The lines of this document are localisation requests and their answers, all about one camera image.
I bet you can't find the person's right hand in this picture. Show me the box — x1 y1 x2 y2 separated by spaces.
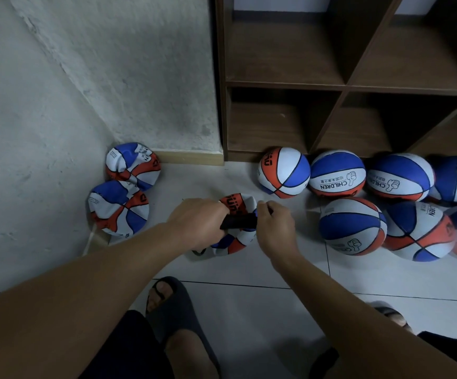
255 200 304 272

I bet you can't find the person's left hand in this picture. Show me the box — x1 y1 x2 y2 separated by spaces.
166 198 230 252

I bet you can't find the brown wooden cubby shelf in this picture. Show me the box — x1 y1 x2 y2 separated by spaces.
213 0 457 164

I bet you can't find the person's left forearm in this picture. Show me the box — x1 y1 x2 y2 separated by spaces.
0 225 190 379

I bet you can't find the person's right forearm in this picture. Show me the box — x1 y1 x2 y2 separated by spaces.
276 250 457 379

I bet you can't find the person's left foot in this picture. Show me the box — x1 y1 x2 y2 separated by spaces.
148 282 219 379

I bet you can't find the person's foot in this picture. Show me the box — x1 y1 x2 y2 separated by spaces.
148 282 219 379
382 307 413 328

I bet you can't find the person's right foot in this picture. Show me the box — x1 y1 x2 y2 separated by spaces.
382 307 413 328

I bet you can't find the black sandal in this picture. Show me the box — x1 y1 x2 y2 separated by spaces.
307 301 415 379
145 276 223 379

